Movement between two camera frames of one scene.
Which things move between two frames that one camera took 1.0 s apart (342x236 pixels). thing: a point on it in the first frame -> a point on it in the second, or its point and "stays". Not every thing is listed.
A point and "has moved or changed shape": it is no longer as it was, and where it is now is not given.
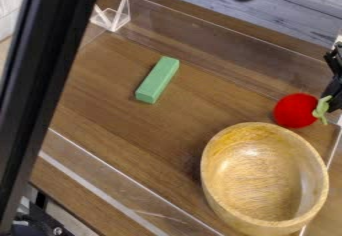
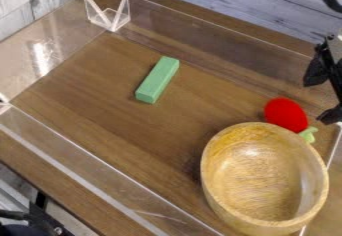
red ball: x=296 y=110 has moved or changed shape
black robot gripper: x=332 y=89 -> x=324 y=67
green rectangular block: x=156 y=80 stays
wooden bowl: x=263 y=178 stays
